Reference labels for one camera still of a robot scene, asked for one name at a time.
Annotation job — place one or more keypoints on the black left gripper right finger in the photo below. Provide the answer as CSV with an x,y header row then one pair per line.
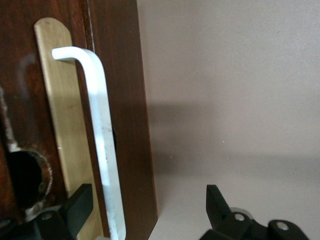
x,y
217,207

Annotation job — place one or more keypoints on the light wood drawer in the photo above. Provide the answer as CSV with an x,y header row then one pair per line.
x,y
20,62

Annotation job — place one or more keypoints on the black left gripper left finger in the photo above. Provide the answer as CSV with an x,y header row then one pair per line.
x,y
75,212

